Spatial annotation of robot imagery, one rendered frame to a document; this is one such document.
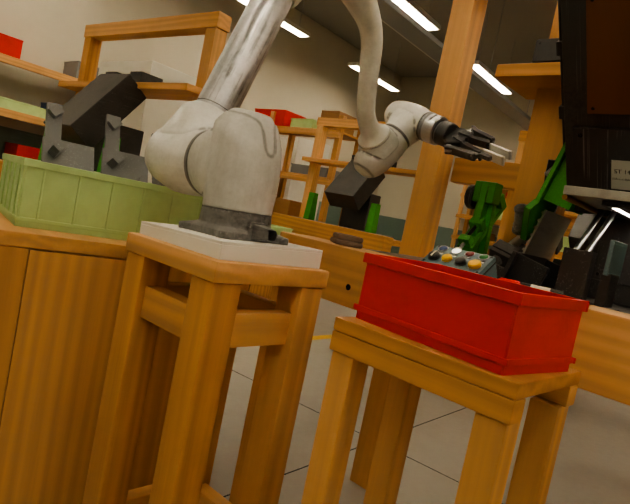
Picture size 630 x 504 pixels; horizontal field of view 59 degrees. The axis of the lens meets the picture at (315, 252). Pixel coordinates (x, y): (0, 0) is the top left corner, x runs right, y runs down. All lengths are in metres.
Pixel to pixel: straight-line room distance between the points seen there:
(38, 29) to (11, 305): 6.93
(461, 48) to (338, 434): 1.51
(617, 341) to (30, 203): 1.35
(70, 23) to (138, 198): 6.91
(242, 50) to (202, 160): 0.35
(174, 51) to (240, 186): 8.17
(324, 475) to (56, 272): 0.83
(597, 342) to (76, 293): 1.18
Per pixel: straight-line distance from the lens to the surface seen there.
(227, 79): 1.41
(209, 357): 1.07
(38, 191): 1.57
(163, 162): 1.33
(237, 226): 1.15
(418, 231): 2.04
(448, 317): 0.88
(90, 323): 1.55
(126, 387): 1.30
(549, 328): 0.92
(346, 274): 1.44
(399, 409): 1.17
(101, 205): 1.60
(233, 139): 1.17
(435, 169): 2.05
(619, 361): 1.15
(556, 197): 1.45
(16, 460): 1.65
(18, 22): 8.17
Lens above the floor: 0.97
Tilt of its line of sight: 4 degrees down
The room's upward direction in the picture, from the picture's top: 12 degrees clockwise
